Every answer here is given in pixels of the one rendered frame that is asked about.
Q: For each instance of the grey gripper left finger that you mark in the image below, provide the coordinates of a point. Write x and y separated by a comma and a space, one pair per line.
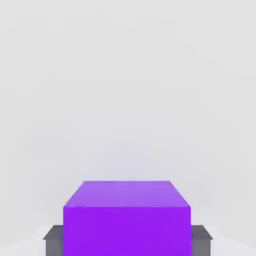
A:
54, 242

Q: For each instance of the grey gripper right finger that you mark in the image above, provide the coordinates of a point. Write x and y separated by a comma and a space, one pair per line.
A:
200, 242

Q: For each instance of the small purple cube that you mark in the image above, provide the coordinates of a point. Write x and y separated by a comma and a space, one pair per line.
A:
126, 226

